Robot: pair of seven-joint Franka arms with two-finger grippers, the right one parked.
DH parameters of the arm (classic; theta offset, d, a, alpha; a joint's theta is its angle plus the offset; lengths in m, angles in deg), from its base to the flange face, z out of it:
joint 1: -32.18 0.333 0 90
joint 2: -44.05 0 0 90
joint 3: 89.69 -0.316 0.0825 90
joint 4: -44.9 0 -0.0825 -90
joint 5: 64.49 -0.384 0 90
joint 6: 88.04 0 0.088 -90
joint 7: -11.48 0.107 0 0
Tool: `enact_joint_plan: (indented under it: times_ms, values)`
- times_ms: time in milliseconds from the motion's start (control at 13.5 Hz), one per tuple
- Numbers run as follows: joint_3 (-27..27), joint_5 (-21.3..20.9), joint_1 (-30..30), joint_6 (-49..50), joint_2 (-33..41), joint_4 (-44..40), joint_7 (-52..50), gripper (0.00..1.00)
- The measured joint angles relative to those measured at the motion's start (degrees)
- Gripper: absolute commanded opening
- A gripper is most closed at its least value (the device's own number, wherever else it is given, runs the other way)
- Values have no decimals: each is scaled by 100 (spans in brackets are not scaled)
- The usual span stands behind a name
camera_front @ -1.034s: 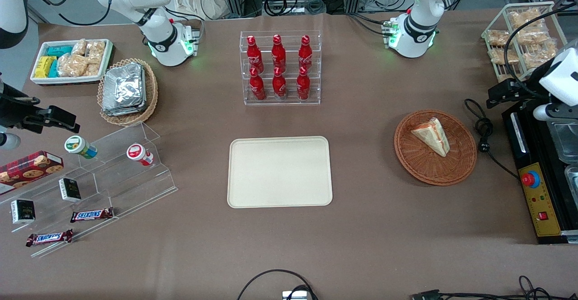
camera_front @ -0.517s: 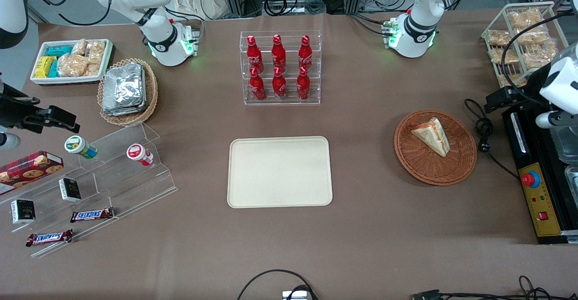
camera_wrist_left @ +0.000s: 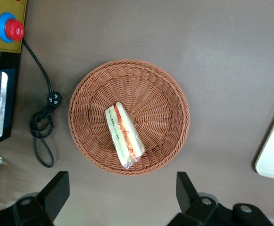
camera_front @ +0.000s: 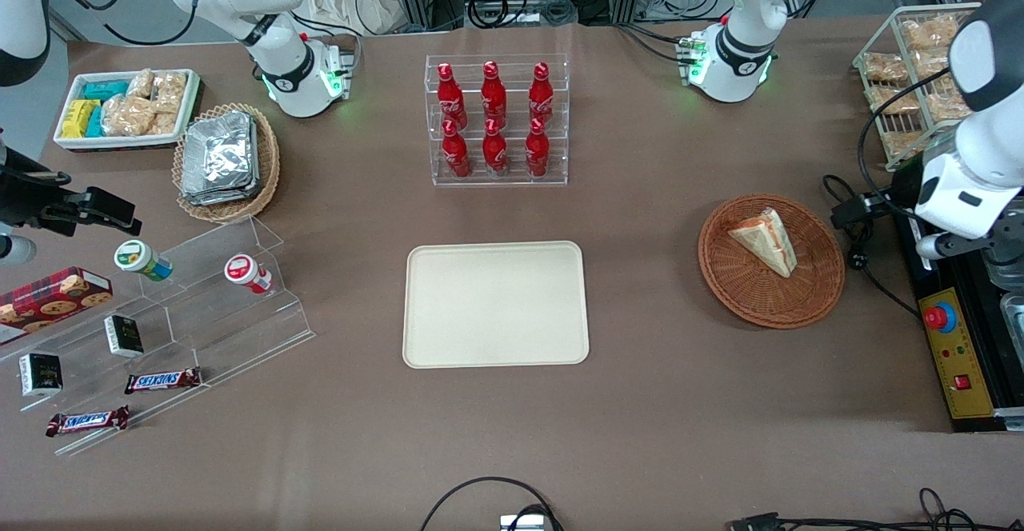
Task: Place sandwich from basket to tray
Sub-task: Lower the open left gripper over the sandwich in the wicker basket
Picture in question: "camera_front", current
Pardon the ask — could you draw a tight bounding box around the grey arm base connector block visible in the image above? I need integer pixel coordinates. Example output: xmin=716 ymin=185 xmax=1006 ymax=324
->
xmin=677 ymin=31 xmax=706 ymax=86
xmin=320 ymin=42 xmax=358 ymax=102

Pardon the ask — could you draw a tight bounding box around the clear plastic container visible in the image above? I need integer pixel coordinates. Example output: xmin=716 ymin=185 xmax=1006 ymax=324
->
xmin=1000 ymin=291 xmax=1024 ymax=343
xmin=986 ymin=253 xmax=1024 ymax=292

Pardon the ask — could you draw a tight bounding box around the white rectangular snack bin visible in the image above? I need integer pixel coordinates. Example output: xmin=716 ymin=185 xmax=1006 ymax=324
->
xmin=53 ymin=68 xmax=201 ymax=152

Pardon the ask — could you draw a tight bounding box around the triangle sandwich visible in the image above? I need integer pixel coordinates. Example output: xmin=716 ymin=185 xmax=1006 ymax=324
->
xmin=727 ymin=207 xmax=798 ymax=279

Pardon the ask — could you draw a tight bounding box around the silver foil pouch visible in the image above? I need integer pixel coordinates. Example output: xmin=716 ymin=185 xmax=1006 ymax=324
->
xmin=181 ymin=115 xmax=262 ymax=206
xmin=182 ymin=110 xmax=257 ymax=194

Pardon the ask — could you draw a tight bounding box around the cream plastic tray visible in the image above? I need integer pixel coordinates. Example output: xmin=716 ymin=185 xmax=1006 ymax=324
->
xmin=402 ymin=241 xmax=590 ymax=369

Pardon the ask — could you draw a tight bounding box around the clear acrylic bottle rack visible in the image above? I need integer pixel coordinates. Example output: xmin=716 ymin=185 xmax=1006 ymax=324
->
xmin=425 ymin=54 xmax=570 ymax=188

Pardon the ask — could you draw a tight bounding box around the red tartan cookie box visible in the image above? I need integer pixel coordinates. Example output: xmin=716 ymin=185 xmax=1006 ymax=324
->
xmin=0 ymin=266 xmax=114 ymax=346

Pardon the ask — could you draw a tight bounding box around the yellow panel with red button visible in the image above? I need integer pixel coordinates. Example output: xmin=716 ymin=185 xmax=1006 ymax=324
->
xmin=918 ymin=287 xmax=996 ymax=421

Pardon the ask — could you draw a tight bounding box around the brown snickers bar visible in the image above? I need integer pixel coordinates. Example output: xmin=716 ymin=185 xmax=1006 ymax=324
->
xmin=124 ymin=367 xmax=202 ymax=395
xmin=46 ymin=405 xmax=130 ymax=437

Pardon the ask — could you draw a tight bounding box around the green lidded cup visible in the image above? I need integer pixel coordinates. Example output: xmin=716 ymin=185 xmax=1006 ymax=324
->
xmin=114 ymin=239 xmax=174 ymax=282

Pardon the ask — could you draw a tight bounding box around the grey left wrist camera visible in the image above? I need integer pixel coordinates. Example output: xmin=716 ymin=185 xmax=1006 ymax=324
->
xmin=914 ymin=233 xmax=997 ymax=262

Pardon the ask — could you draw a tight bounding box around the small black box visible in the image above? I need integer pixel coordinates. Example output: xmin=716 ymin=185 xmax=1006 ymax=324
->
xmin=104 ymin=314 xmax=146 ymax=358
xmin=18 ymin=352 xmax=64 ymax=397

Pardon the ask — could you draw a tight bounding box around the yellow snack packet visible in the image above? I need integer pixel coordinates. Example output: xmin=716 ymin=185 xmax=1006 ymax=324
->
xmin=62 ymin=99 xmax=100 ymax=139

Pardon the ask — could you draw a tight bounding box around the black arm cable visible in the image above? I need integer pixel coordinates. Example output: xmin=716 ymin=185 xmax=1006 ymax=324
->
xmin=52 ymin=0 xmax=201 ymax=46

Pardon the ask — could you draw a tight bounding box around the white wire basket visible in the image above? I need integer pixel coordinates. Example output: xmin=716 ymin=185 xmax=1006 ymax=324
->
xmin=852 ymin=2 xmax=986 ymax=173

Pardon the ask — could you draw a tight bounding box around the black coiled cable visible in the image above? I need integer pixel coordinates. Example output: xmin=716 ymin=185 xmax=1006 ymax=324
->
xmin=466 ymin=0 xmax=530 ymax=30

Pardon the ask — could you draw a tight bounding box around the black arched cable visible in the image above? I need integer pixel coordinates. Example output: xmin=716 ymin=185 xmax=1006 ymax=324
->
xmin=420 ymin=477 xmax=565 ymax=531

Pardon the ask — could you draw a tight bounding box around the black cable with plug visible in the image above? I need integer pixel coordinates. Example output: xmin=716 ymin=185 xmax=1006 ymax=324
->
xmin=822 ymin=174 xmax=921 ymax=320

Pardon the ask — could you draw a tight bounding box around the clear acrylic step display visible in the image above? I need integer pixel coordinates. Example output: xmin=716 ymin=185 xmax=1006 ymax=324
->
xmin=0 ymin=215 xmax=314 ymax=457

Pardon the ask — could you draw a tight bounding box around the red cola bottle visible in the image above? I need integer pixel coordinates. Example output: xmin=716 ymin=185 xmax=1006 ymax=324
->
xmin=528 ymin=62 xmax=555 ymax=126
xmin=441 ymin=119 xmax=471 ymax=178
xmin=436 ymin=62 xmax=469 ymax=130
xmin=525 ymin=118 xmax=551 ymax=178
xmin=480 ymin=60 xmax=507 ymax=128
xmin=482 ymin=118 xmax=509 ymax=177

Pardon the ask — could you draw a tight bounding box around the black connector with cable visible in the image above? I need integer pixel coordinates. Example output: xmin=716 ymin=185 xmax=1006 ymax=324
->
xmin=726 ymin=487 xmax=1024 ymax=531

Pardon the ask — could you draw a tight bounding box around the red lidded cup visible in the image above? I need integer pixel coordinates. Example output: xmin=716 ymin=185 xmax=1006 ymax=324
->
xmin=223 ymin=254 xmax=274 ymax=295

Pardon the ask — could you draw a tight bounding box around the black machine housing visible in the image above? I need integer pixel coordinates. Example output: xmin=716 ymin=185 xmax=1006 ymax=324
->
xmin=890 ymin=159 xmax=1024 ymax=433

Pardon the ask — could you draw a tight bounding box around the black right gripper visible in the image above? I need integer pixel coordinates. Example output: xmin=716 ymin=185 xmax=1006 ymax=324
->
xmin=0 ymin=147 xmax=142 ymax=236

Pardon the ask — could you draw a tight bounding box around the round brown wicker basket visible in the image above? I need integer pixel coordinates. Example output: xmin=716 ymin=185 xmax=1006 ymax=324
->
xmin=698 ymin=194 xmax=846 ymax=330

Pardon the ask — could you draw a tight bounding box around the clear bag of biscuits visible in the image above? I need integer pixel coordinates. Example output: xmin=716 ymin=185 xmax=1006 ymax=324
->
xmin=862 ymin=51 xmax=910 ymax=82
xmin=868 ymin=83 xmax=918 ymax=114
xmin=920 ymin=87 xmax=973 ymax=122
xmin=912 ymin=50 xmax=957 ymax=78
xmin=882 ymin=127 xmax=933 ymax=158
xmin=902 ymin=15 xmax=959 ymax=52

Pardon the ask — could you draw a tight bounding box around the oval tan wicker basket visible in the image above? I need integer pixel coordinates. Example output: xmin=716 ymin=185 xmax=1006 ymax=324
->
xmin=172 ymin=102 xmax=281 ymax=224

